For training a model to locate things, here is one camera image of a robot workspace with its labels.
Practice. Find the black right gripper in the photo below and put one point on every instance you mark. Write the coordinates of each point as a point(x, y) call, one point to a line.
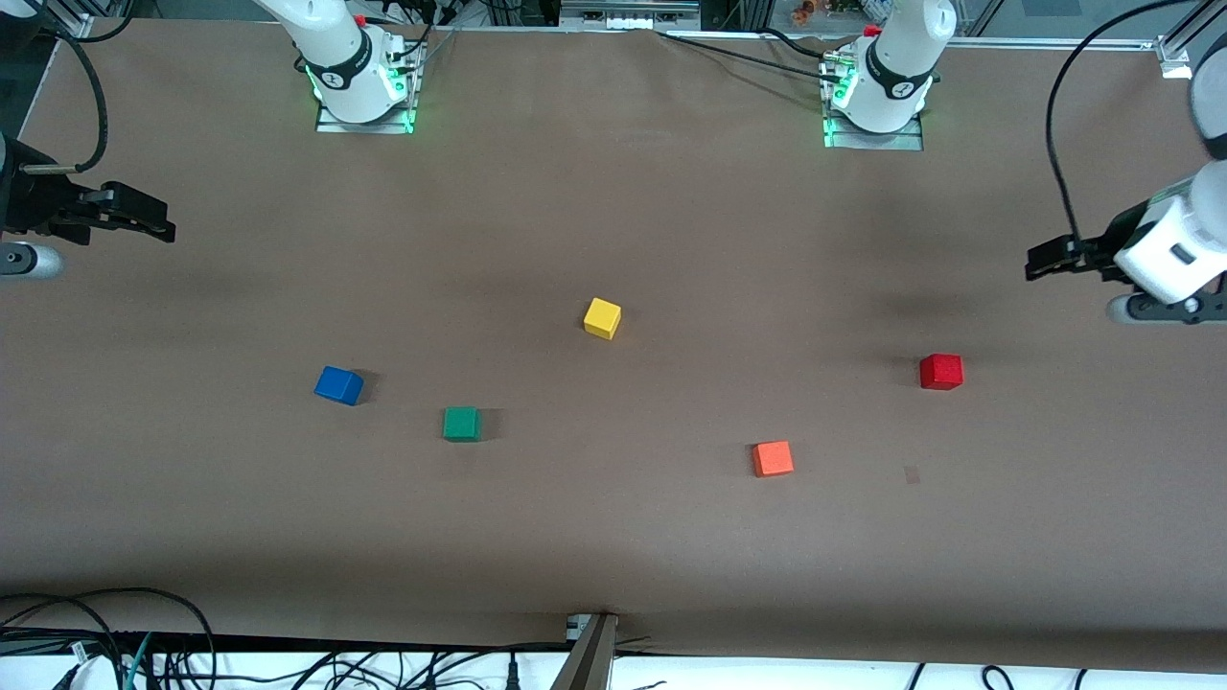
point(36, 204)

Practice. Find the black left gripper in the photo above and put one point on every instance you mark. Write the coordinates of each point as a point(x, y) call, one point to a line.
point(1094, 256)

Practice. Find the red wooden cube block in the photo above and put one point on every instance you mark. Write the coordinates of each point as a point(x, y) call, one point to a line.
point(940, 371)

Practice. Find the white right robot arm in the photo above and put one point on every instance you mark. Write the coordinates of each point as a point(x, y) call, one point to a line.
point(350, 77)

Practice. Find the blue wooden cube block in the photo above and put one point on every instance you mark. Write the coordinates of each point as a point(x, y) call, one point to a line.
point(335, 385)

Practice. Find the orange wooden cube block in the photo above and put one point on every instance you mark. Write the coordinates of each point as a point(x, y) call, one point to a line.
point(773, 458)

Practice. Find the green wooden cube block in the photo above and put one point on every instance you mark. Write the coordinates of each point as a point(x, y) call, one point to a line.
point(461, 424)

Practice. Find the yellow wooden cube block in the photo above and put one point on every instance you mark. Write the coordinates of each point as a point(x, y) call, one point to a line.
point(602, 316)

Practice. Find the grey power strip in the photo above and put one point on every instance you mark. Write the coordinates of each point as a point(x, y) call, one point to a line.
point(628, 13)

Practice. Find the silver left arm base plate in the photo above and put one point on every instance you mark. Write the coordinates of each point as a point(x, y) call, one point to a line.
point(901, 143)

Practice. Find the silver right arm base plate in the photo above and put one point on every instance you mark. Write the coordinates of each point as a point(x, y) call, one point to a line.
point(335, 127)

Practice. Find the aluminium frame profile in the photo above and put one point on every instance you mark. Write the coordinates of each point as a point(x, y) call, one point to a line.
point(1177, 56)
point(69, 17)

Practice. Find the silver table edge bracket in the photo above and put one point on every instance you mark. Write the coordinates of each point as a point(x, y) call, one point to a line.
point(575, 628)

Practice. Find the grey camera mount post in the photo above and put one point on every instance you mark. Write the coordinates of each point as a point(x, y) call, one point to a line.
point(590, 661)

